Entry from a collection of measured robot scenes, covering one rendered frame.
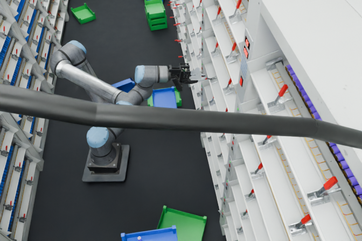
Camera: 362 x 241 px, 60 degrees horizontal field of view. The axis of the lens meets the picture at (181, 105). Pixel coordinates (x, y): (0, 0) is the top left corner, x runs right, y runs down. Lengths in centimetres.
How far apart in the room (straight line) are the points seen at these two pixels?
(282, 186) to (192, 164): 154
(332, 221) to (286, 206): 23
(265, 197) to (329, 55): 61
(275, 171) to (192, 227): 133
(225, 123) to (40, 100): 19
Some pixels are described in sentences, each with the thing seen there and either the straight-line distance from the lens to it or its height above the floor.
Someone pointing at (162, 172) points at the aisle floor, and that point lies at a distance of 244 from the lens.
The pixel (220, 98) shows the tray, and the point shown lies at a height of 90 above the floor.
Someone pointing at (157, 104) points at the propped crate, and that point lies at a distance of 276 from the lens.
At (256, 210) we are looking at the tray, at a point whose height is 90.
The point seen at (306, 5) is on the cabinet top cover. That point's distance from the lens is 86.
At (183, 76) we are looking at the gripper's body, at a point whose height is 98.
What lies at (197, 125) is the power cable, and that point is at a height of 185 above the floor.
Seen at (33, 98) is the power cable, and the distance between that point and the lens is 31.
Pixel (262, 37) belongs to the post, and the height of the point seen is 158.
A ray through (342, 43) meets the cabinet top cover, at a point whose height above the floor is 170.
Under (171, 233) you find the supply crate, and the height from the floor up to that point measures 32.
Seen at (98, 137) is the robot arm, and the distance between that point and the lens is 217.
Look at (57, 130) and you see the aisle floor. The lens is 290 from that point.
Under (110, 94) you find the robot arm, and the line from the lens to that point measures 169.
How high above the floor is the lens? 211
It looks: 48 degrees down
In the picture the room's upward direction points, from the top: 4 degrees counter-clockwise
